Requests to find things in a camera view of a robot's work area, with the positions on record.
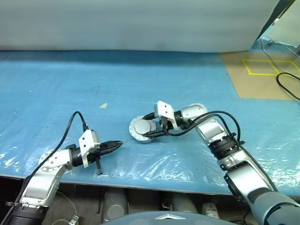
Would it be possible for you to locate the grey rounded robot leg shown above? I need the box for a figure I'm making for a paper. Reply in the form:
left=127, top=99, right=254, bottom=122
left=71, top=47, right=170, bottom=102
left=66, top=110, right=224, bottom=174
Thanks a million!
left=104, top=189, right=129, bottom=221
left=170, top=194, right=198, bottom=214

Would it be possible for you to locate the black floor cable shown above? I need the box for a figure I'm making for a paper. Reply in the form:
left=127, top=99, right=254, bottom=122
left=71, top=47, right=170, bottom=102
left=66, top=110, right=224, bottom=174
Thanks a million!
left=276, top=72, right=300, bottom=101

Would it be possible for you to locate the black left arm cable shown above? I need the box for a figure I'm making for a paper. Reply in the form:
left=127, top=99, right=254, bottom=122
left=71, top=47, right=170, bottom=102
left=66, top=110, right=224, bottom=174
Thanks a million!
left=3, top=111, right=91, bottom=225

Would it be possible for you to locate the white backdrop board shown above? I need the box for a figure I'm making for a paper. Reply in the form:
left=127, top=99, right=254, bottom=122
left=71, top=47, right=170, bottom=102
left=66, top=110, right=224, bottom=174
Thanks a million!
left=0, top=0, right=282, bottom=53

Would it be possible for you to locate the blue plastic table sheet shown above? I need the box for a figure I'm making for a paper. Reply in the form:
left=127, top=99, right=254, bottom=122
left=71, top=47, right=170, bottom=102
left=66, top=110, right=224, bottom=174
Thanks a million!
left=0, top=50, right=300, bottom=196

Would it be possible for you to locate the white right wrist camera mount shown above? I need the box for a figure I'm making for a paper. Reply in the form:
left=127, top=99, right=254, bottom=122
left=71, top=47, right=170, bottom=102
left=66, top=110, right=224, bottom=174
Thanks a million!
left=154, top=100, right=179, bottom=131

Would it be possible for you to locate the grey robot torso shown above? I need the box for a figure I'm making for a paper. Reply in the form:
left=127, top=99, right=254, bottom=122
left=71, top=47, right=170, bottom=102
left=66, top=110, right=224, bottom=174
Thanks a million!
left=100, top=210, right=244, bottom=225

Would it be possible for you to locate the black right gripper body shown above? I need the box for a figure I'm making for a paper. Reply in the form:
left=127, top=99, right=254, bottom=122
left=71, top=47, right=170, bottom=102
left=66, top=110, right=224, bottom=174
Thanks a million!
left=160, top=116, right=174, bottom=136

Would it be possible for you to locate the white shoe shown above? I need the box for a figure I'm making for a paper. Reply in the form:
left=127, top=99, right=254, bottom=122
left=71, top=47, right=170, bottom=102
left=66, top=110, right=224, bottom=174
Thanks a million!
left=202, top=202, right=220, bottom=219

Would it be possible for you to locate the white floor cable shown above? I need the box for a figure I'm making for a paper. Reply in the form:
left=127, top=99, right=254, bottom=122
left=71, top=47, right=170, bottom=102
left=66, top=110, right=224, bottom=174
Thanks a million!
left=261, top=35, right=300, bottom=77

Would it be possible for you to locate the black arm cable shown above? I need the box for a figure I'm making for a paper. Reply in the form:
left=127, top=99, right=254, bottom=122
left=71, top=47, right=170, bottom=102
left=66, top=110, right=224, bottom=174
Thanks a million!
left=167, top=110, right=246, bottom=147
left=3, top=111, right=91, bottom=225

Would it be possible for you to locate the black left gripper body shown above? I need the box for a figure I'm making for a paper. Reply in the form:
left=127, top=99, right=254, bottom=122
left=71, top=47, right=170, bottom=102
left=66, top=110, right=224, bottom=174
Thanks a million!
left=87, top=142, right=104, bottom=177

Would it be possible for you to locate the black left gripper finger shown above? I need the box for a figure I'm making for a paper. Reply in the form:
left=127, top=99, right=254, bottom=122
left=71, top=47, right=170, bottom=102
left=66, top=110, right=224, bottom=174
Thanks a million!
left=100, top=140, right=124, bottom=150
left=102, top=145, right=123, bottom=156

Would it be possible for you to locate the brown cardboard sheet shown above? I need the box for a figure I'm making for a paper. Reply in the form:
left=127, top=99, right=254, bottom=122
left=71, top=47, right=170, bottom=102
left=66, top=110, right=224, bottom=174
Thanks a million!
left=220, top=52, right=300, bottom=101

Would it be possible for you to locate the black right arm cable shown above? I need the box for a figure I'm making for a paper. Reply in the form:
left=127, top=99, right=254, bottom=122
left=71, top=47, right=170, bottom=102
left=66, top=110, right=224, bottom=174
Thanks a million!
left=167, top=110, right=246, bottom=147

